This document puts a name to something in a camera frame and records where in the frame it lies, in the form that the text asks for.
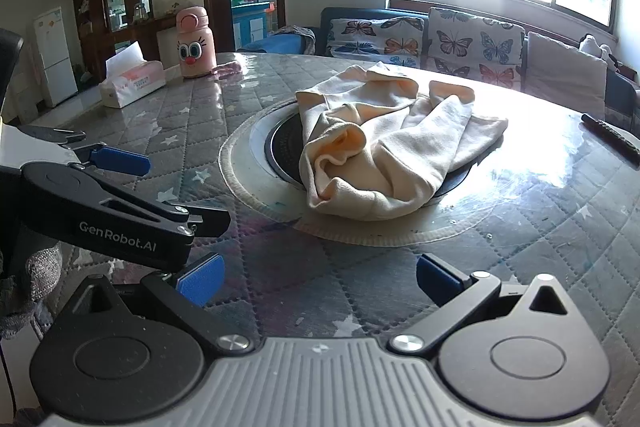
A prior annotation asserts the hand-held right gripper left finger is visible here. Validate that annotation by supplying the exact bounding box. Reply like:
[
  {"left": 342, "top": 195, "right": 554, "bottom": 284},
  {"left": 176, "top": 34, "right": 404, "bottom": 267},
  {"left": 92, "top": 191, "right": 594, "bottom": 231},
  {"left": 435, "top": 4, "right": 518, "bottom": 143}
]
[{"left": 65, "top": 252, "right": 256, "bottom": 356}]

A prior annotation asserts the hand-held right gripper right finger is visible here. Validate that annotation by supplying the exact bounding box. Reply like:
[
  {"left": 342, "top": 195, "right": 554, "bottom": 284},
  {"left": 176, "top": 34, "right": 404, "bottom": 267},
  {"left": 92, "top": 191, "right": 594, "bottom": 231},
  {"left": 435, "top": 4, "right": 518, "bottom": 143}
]
[{"left": 389, "top": 252, "right": 576, "bottom": 355}]

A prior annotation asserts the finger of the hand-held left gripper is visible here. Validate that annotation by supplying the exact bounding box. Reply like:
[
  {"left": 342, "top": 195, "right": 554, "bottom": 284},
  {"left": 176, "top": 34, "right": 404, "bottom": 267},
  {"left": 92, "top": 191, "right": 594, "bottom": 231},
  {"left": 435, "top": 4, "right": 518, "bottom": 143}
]
[
  {"left": 15, "top": 124, "right": 152, "bottom": 176},
  {"left": 99, "top": 183, "right": 232, "bottom": 239}
]

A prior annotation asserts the cream long-sleeve top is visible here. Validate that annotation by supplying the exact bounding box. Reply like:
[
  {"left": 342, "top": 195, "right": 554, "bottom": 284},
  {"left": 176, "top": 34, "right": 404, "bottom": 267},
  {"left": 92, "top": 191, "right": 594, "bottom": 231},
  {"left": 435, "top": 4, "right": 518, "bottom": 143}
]
[{"left": 295, "top": 61, "right": 509, "bottom": 222}]

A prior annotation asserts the person's left forearm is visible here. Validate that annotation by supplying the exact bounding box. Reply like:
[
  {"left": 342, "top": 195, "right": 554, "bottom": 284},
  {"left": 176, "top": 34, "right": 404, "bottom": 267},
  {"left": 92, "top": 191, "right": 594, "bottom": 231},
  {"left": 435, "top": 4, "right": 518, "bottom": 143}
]
[{"left": 0, "top": 241, "right": 64, "bottom": 341}]

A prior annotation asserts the pink and white tissue box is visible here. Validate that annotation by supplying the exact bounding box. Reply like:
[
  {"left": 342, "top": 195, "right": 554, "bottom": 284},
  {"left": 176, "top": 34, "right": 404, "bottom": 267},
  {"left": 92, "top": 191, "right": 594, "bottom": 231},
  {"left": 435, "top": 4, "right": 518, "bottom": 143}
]
[{"left": 98, "top": 41, "right": 166, "bottom": 109}]

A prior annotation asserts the grey quilted table cover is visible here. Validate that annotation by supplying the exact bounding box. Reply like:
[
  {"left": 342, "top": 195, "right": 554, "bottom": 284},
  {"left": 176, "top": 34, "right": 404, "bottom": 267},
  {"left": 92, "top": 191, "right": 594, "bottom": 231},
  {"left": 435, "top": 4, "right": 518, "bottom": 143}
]
[{"left": 0, "top": 52, "right": 640, "bottom": 427}]

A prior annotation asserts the white refrigerator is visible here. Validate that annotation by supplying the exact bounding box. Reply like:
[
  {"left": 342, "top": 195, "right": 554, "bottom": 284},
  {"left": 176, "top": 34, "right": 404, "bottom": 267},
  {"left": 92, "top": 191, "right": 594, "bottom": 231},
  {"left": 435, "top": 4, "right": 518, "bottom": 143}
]
[{"left": 33, "top": 6, "right": 79, "bottom": 108}]

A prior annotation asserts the pink cartoon-face bottle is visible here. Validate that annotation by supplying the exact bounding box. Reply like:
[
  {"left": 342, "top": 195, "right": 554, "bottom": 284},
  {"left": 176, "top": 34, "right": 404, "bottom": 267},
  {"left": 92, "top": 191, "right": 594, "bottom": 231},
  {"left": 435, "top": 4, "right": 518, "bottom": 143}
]
[{"left": 176, "top": 6, "right": 218, "bottom": 79}]

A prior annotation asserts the black round induction cooker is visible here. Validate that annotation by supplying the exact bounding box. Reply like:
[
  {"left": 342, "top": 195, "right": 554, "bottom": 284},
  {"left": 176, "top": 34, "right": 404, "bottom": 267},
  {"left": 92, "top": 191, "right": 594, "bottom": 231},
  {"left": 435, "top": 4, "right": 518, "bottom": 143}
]
[{"left": 264, "top": 112, "right": 482, "bottom": 202}]

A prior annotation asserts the blue storage bin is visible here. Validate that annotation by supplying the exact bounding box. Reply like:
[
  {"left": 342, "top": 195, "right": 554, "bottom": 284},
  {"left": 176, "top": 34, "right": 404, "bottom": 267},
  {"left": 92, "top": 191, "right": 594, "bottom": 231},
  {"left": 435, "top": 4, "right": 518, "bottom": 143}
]
[{"left": 231, "top": 1, "right": 279, "bottom": 50}]

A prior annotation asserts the blue blanket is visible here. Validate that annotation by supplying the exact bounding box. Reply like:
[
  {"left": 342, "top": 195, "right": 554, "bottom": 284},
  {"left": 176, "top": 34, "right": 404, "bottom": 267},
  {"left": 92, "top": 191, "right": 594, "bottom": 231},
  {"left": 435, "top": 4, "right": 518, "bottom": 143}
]
[{"left": 239, "top": 26, "right": 317, "bottom": 56}]

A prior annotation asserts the black remote control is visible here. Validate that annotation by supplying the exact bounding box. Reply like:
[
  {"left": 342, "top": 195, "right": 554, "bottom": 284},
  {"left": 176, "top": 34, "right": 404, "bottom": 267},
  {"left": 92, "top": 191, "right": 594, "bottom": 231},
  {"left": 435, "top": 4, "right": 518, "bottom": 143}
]
[{"left": 580, "top": 113, "right": 640, "bottom": 158}]

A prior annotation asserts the butterfly print cushion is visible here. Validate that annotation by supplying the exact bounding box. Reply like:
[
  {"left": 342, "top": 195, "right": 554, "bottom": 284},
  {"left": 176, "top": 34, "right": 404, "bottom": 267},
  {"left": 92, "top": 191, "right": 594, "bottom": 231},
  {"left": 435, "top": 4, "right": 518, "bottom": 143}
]
[
  {"left": 426, "top": 7, "right": 527, "bottom": 90},
  {"left": 327, "top": 17, "right": 427, "bottom": 68}
]

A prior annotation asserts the plain grey cushion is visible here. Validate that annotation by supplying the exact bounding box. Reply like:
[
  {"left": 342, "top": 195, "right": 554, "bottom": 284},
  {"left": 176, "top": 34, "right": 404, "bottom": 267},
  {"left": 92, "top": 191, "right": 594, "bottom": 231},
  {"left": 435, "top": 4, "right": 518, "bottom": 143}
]
[{"left": 524, "top": 32, "right": 609, "bottom": 108}]

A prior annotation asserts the dark blue sofa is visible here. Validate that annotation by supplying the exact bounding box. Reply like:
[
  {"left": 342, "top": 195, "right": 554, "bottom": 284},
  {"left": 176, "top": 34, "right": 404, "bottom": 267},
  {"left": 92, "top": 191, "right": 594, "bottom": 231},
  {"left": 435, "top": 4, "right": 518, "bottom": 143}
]
[{"left": 320, "top": 0, "right": 640, "bottom": 138}]

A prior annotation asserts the white plush toy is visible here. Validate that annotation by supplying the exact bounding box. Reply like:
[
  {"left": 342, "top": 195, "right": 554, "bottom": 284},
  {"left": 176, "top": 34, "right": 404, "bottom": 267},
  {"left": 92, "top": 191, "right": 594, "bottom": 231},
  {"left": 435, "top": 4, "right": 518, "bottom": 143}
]
[{"left": 579, "top": 34, "right": 615, "bottom": 62}]

